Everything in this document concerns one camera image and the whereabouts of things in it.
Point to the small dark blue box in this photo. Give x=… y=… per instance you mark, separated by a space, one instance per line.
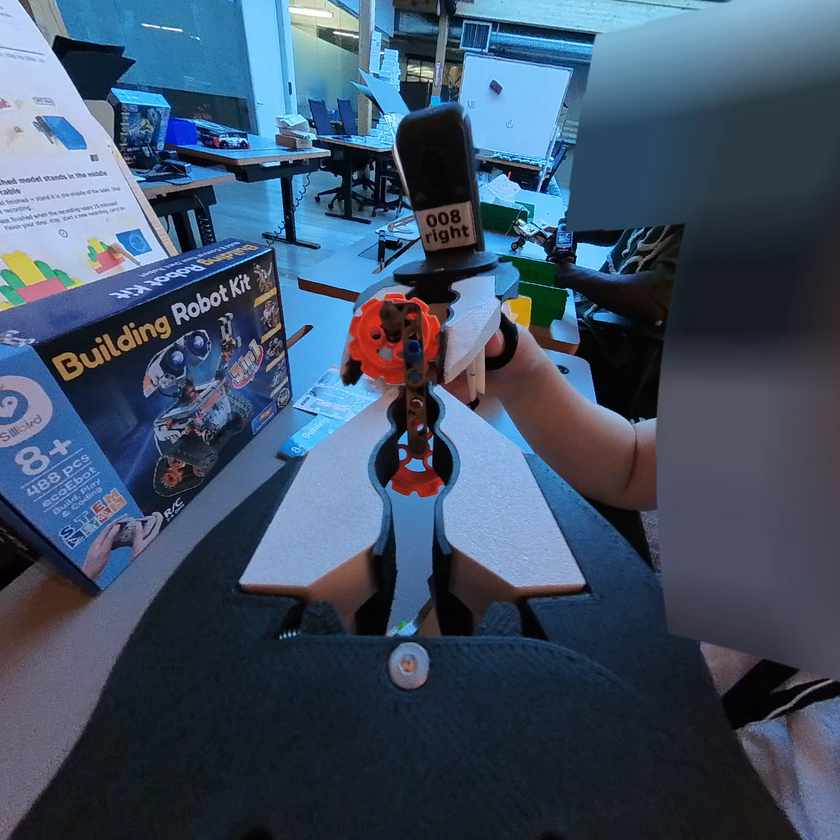
x=141 y=121

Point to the small toy vehicle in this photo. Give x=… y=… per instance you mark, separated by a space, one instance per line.
x=533 y=233

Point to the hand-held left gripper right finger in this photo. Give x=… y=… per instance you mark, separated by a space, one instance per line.
x=505 y=525

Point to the white printed task sheet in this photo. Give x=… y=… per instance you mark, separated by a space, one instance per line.
x=52 y=164

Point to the white board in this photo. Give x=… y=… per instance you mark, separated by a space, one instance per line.
x=525 y=111

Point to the blue toy robot box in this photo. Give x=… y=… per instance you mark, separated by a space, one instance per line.
x=131 y=394

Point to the red white toy car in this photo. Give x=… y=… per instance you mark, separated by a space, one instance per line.
x=226 y=139

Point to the green plastic bin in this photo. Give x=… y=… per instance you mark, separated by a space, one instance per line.
x=538 y=295
x=505 y=216

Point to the person's right forearm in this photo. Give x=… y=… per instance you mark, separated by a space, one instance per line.
x=604 y=453

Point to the orange wheels grey beam assembly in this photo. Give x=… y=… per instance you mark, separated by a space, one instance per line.
x=374 y=341

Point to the white folded leaflet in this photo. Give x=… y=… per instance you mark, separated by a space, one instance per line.
x=334 y=397

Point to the small yellow bin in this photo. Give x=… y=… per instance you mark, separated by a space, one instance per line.
x=520 y=312

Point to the person's right hand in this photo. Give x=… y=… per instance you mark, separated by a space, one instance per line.
x=525 y=374

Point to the wooden top standing desk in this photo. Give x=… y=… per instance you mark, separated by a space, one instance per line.
x=262 y=154

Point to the black office chair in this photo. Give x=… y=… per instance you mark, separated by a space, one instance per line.
x=321 y=115
x=348 y=115

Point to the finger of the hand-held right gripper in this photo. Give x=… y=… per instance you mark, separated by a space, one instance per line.
x=469 y=328
x=377 y=294

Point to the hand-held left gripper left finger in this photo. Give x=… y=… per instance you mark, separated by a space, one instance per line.
x=315 y=525

